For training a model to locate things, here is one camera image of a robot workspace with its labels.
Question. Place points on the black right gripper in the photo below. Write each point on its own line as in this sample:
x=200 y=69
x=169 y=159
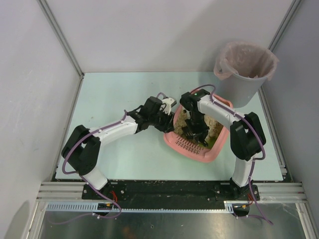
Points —
x=195 y=130

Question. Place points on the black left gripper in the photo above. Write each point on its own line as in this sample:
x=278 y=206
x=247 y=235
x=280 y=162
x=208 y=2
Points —
x=164 y=122

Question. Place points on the black slotted litter scoop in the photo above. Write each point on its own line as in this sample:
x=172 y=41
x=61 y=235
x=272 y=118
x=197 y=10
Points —
x=196 y=132

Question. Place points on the pink and green litter box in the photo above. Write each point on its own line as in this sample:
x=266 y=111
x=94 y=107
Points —
x=192 y=150

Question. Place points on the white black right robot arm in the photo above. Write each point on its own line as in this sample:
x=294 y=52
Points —
x=247 y=138

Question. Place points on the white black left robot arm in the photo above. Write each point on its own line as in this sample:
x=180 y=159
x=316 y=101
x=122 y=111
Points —
x=81 y=151

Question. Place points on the beige cat litter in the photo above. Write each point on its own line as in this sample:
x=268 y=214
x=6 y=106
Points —
x=214 y=126

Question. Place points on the grey waste bin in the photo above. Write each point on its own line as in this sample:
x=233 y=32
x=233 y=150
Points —
x=239 y=90

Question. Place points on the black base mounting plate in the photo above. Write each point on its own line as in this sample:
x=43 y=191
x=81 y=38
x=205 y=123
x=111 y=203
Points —
x=167 y=193

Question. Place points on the pink bin liner bag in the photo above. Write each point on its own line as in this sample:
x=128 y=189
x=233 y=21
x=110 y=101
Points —
x=246 y=60

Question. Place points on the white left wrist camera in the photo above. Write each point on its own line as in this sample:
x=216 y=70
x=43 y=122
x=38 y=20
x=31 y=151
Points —
x=167 y=104

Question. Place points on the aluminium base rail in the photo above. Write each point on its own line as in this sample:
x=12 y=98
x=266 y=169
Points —
x=269 y=192

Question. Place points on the left aluminium corner post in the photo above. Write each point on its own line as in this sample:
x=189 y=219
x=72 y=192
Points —
x=48 y=13

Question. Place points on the aluminium corner post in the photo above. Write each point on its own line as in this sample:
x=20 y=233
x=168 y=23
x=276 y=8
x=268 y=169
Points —
x=48 y=13
x=289 y=16

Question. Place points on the slotted grey cable duct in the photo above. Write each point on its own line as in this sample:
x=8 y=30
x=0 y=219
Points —
x=103 y=207

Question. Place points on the right aluminium corner post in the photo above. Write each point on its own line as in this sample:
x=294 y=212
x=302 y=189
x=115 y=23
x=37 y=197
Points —
x=289 y=16

